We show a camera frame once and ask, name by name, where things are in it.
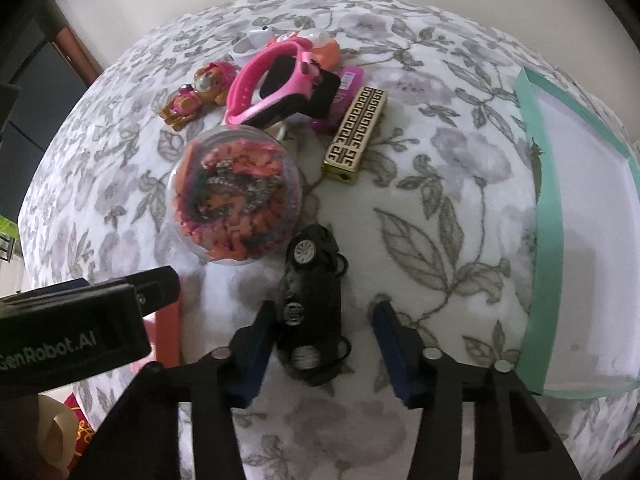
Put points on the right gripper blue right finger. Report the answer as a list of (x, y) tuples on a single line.
[(401, 349)]

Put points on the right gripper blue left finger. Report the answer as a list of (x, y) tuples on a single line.
[(251, 348)]

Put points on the black toy car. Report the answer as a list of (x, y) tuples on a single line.
[(310, 341)]

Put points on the round clear bead container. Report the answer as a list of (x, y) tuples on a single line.
[(234, 195)]

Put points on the gold patterned rectangular clip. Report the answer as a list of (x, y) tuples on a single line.
[(342, 159)]

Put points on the brown puppy toy pink helmet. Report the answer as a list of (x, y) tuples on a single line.
[(210, 87)]

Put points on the magenta rectangular lighter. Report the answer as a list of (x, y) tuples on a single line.
[(351, 82)]

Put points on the orange blue toy block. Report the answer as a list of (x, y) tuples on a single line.
[(324, 47)]

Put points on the teal cardboard box tray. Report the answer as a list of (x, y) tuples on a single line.
[(582, 337)]

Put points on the floral fleece blanket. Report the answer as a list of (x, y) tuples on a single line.
[(439, 221)]

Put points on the white earbud case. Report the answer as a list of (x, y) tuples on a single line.
[(251, 43)]

